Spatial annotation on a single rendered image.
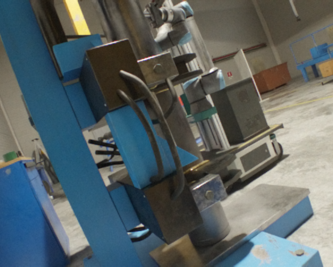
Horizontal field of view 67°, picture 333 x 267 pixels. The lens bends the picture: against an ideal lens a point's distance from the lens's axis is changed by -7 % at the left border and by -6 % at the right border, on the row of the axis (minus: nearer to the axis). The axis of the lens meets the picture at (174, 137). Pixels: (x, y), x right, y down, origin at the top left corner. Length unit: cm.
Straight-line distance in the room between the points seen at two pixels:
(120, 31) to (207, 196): 80
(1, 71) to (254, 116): 1133
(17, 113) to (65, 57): 1119
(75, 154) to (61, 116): 16
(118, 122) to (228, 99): 161
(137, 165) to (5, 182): 157
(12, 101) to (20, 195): 1014
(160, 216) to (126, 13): 87
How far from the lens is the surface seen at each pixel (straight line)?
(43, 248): 238
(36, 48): 121
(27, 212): 232
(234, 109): 237
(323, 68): 776
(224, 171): 115
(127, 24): 126
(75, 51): 104
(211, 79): 213
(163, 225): 89
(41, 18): 114
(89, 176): 113
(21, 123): 1211
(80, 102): 115
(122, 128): 87
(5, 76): 1260
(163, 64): 93
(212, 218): 130
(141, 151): 88
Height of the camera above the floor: 80
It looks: 5 degrees down
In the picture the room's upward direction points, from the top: 22 degrees counter-clockwise
